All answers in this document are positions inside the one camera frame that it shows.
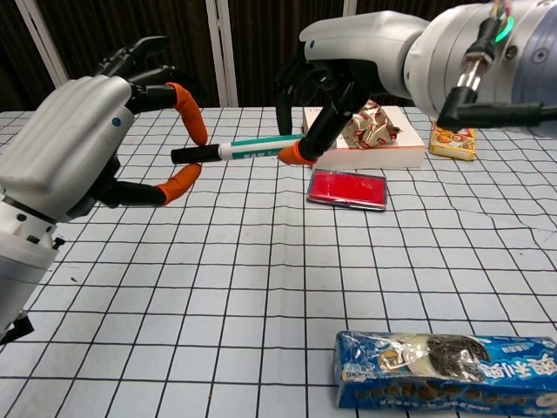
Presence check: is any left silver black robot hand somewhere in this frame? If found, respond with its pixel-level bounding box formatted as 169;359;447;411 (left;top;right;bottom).
0;35;209;223

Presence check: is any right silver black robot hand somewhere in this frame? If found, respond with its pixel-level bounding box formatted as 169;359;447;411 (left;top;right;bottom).
274;10;432;167

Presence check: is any black marker cap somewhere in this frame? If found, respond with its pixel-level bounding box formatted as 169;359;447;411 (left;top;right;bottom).
170;145;223;166

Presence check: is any green white marker pen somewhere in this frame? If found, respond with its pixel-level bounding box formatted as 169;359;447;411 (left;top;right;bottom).
217;133;308;162

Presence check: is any crumpled foil snack wrapper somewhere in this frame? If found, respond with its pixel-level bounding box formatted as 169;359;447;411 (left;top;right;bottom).
337;99;404;151

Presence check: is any white flat cardboard box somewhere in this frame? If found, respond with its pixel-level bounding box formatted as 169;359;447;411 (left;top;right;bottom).
301;105;426;169

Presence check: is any yellow snack box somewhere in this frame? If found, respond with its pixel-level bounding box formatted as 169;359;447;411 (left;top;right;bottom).
428;121;478;162

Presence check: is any pink snack packet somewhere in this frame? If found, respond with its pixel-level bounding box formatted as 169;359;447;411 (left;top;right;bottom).
305;168;389;213

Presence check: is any blue cookie package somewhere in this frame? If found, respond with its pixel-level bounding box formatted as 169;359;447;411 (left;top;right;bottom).
333;329;557;411

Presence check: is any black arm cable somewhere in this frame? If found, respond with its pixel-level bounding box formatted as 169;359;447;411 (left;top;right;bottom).
436;12;557;131

